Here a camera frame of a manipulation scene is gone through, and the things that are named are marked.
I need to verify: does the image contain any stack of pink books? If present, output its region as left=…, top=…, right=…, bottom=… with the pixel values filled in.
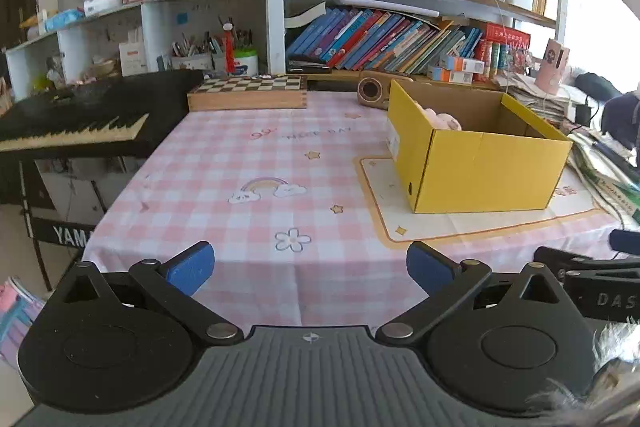
left=0, top=276, right=47, bottom=369

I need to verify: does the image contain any yellow cardboard box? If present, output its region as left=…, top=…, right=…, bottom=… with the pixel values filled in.
left=386, top=79, right=573, bottom=214

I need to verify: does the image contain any white flat box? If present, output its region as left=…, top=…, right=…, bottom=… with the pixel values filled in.
left=84, top=0, right=123, bottom=16

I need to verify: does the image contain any black keyboard stand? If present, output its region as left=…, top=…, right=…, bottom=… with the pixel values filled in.
left=20, top=157, right=108, bottom=293

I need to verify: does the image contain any tall red bottle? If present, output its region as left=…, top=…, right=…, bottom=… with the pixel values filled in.
left=223, top=23, right=236, bottom=75

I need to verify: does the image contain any pen holder with pens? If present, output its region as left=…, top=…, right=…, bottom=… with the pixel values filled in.
left=171, top=32, right=226, bottom=72

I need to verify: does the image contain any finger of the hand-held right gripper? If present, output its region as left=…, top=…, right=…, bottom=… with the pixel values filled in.
left=609, top=229, right=640, bottom=254
left=532, top=247, right=640, bottom=280

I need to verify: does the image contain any blue tissue pack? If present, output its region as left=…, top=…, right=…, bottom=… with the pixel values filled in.
left=44, top=9, right=85, bottom=32

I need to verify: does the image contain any white paper bag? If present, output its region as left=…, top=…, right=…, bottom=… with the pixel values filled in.
left=119, top=32, right=148, bottom=76

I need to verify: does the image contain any cream orange-bordered desk mat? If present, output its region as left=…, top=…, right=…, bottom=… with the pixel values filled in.
left=354, top=155, right=619, bottom=250

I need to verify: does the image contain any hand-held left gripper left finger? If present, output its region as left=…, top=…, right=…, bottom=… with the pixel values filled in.
left=47, top=241, right=246, bottom=348

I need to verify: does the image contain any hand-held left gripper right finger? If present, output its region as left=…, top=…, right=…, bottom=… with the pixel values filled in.
left=375, top=241, right=571, bottom=346

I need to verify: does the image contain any black bag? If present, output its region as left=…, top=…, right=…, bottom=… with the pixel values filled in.
left=575, top=73, right=621, bottom=102

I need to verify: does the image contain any black electronic keyboard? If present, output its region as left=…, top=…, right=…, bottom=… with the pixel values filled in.
left=0, top=69, right=205, bottom=158

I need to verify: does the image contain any row of leaning colourful books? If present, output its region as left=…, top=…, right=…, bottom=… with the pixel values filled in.
left=286, top=7, right=483, bottom=75

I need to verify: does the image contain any pink cylindrical box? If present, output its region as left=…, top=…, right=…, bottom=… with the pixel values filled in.
left=535, top=38, right=571, bottom=95

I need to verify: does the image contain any wooden speaker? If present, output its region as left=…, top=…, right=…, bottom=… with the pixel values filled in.
left=357, top=71, right=413, bottom=110

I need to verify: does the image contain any white bookshelf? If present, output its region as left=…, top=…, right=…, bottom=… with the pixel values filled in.
left=5, top=0, right=568, bottom=100

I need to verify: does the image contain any pile of papers and books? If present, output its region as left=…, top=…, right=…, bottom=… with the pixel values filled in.
left=495, top=72, right=640, bottom=230

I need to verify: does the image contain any desktop with pink checked tablecloth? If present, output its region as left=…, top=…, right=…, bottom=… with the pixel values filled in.
left=81, top=91, right=640, bottom=329

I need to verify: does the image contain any green white tub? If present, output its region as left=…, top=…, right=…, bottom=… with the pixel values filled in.
left=234, top=48, right=259, bottom=76

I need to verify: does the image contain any orange white carton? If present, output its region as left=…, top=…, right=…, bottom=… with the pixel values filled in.
left=445, top=56, right=486, bottom=74
left=427, top=67, right=473, bottom=84

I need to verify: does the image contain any thick red book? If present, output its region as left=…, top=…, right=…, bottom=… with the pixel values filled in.
left=482, top=24, right=531, bottom=52

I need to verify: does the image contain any pink pig plush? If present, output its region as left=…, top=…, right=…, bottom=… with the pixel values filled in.
left=417, top=106, right=463, bottom=131

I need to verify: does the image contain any grey fur trim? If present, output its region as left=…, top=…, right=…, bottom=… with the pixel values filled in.
left=525, top=322, right=640, bottom=427

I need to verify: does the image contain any wooden chessboard box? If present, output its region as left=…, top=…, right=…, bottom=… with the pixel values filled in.
left=187, top=75, right=308, bottom=112

